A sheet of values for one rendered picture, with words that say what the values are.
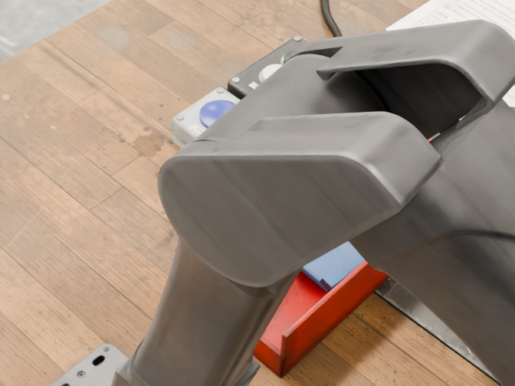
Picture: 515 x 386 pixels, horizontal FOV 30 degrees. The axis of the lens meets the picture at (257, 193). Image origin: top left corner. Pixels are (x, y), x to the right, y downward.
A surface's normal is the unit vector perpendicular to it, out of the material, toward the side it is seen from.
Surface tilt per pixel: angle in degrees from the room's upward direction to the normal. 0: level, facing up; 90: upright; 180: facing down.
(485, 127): 30
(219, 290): 98
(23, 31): 0
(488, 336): 94
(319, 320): 90
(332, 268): 0
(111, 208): 0
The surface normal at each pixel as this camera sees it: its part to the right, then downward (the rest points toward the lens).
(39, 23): 0.04, -0.66
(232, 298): -0.60, 0.69
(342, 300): 0.73, 0.53
